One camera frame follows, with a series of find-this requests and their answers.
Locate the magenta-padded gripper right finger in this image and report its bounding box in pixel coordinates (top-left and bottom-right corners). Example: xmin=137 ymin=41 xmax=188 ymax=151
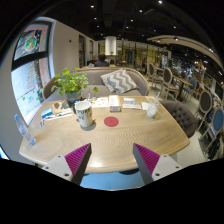
xmin=132 ymin=143 xmax=184 ymax=186

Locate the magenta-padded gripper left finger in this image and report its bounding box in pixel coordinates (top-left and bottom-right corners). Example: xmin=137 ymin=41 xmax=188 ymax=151
xmin=41 ymin=143 xmax=93 ymax=186

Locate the clear blue-capped water bottle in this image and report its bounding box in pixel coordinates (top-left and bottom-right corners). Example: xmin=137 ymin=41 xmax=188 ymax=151
xmin=13 ymin=113 xmax=37 ymax=150

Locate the white printed mug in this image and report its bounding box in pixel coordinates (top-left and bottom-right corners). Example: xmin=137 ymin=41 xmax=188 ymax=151
xmin=74 ymin=100 xmax=94 ymax=128

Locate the white tube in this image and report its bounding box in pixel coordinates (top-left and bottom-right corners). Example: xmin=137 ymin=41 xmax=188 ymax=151
xmin=44 ymin=111 xmax=75 ymax=122

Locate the flat round red coaster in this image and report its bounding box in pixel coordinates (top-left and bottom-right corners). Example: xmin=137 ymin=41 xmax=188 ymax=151
xmin=103 ymin=116 xmax=120 ymax=128

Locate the grey tufted chair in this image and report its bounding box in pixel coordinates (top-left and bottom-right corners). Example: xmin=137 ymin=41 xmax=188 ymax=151
xmin=159 ymin=99 xmax=199 ymax=139

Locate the blue and white box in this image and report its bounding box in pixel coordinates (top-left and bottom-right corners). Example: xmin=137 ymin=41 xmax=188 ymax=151
xmin=40 ymin=107 xmax=54 ymax=119

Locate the small white blue-topped box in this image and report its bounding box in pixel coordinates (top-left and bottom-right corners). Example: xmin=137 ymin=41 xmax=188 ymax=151
xmin=123 ymin=97 xmax=137 ymax=105

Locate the colourful picture leaflet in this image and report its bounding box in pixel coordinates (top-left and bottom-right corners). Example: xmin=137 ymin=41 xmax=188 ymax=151
xmin=89 ymin=96 xmax=109 ymax=108

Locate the orange and white box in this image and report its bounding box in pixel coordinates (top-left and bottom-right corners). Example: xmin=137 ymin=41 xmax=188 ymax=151
xmin=108 ymin=94 xmax=123 ymax=113

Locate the grey curved sofa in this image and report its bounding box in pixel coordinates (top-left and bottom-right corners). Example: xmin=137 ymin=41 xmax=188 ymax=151
xmin=42 ymin=66 xmax=151 ymax=101

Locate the green potted plant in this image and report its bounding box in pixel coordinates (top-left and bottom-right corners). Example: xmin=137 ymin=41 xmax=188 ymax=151
xmin=50 ymin=67 xmax=100 ymax=105

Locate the group of grey-backed chairs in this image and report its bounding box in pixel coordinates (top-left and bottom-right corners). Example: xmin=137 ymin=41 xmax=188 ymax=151
xmin=144 ymin=61 xmax=224 ymax=154

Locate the grey white chevron cushion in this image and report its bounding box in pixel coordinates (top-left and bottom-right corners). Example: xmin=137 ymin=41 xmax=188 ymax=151
xmin=100 ymin=69 xmax=139 ymax=95

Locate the dark-framed decorated window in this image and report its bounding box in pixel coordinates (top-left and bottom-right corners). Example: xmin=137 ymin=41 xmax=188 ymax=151
xmin=11 ymin=21 xmax=54 ymax=126

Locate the person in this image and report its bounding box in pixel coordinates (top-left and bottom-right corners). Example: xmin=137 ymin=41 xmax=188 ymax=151
xmin=93 ymin=54 xmax=110 ymax=68

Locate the group of ceiling spotlights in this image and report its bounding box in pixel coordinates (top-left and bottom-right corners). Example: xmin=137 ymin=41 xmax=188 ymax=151
xmin=88 ymin=0 xmax=221 ymax=54

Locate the black table pedestal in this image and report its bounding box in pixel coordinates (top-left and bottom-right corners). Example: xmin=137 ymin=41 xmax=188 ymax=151
xmin=118 ymin=168 xmax=140 ymax=176

